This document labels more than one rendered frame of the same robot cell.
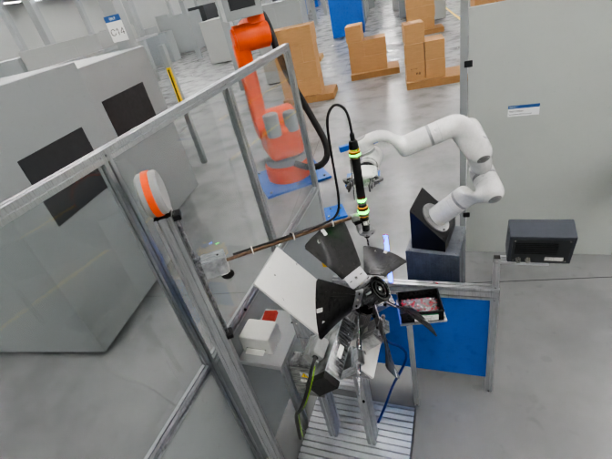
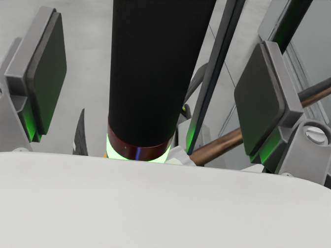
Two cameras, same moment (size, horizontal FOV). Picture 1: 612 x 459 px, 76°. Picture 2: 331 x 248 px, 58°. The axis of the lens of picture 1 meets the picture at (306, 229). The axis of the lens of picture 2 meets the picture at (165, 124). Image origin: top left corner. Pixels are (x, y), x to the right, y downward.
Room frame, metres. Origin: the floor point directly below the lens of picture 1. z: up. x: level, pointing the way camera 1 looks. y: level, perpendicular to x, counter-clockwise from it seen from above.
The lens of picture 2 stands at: (1.44, -0.29, 1.73)
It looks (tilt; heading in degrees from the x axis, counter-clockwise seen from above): 50 degrees down; 142
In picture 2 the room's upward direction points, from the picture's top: 15 degrees clockwise
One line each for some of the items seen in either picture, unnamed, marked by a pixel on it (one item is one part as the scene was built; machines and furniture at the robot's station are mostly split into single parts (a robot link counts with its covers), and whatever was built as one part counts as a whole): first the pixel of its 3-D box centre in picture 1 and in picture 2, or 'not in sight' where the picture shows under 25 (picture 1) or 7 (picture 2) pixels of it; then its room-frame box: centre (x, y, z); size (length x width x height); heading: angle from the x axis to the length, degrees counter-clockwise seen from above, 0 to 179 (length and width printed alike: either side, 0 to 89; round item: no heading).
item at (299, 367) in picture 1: (309, 374); not in sight; (1.30, 0.16, 0.73); 0.15 x 0.09 x 0.22; 64
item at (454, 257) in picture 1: (438, 295); not in sight; (1.87, -0.74, 0.46); 0.30 x 0.30 x 0.93; 58
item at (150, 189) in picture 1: (153, 193); not in sight; (1.24, 0.47, 1.88); 0.17 x 0.15 x 0.16; 154
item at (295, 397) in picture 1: (291, 387); not in sight; (1.49, 0.30, 0.41); 0.04 x 0.04 x 0.83; 64
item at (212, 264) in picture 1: (213, 264); not in sight; (1.26, 0.38, 1.54); 0.10 x 0.07 x 0.08; 99
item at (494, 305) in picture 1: (491, 347); not in sight; (1.45, -0.88, 0.39); 0.04 x 0.04 x 0.78; 64
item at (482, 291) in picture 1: (410, 287); not in sight; (1.63, -0.49, 0.82); 0.90 x 0.04 x 0.08; 64
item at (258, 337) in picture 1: (259, 338); not in sight; (1.44, 0.36, 0.91); 0.17 x 0.16 x 0.11; 64
